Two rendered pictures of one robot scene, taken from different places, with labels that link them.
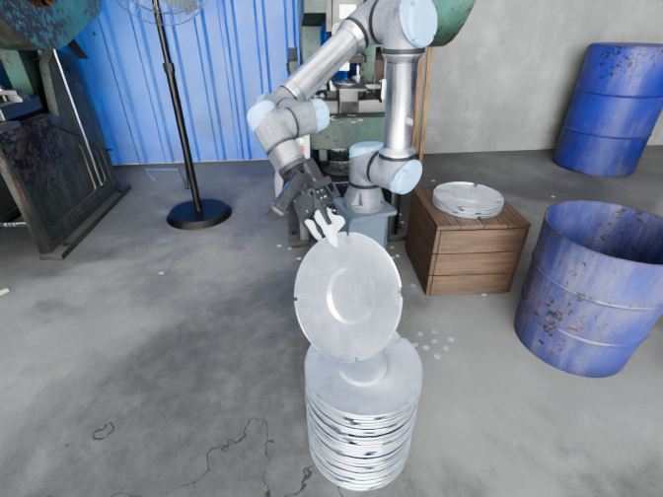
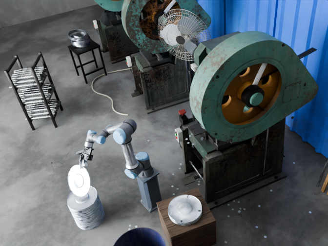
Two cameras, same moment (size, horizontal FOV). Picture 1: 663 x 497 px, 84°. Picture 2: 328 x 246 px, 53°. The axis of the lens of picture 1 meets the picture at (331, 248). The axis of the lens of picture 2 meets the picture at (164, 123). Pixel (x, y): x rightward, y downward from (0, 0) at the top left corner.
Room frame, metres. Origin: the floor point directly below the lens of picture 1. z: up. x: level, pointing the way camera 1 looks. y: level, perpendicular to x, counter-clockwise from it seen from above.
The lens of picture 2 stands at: (1.11, -2.27, 2.71)
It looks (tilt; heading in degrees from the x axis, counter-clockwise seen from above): 38 degrees down; 80
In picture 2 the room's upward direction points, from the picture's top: 8 degrees counter-clockwise
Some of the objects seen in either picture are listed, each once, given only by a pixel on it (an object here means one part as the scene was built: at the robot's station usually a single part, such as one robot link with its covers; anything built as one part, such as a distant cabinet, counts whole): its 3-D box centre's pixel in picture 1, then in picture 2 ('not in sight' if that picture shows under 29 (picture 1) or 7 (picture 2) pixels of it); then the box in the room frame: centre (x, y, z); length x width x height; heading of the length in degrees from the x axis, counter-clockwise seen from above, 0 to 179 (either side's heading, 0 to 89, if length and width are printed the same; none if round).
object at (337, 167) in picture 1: (342, 160); not in sight; (2.04, -0.06, 0.36); 0.34 x 0.34 x 0.10
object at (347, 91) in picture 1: (348, 99); (203, 131); (1.86, -0.08, 0.72); 0.25 x 0.14 x 0.14; 7
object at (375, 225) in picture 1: (361, 254); (149, 188); (1.26, -0.12, 0.23); 0.19 x 0.19 x 0.45; 22
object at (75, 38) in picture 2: not in sight; (85, 53); (0.93, 2.85, 0.40); 0.45 x 0.40 x 0.79; 109
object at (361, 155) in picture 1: (367, 162); (142, 160); (1.26, -0.12, 0.62); 0.13 x 0.12 x 0.14; 41
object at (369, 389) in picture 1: (363, 364); (82, 197); (0.63, -0.08, 0.32); 0.29 x 0.29 x 0.01
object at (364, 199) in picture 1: (364, 192); (145, 168); (1.26, -0.12, 0.50); 0.15 x 0.15 x 0.10
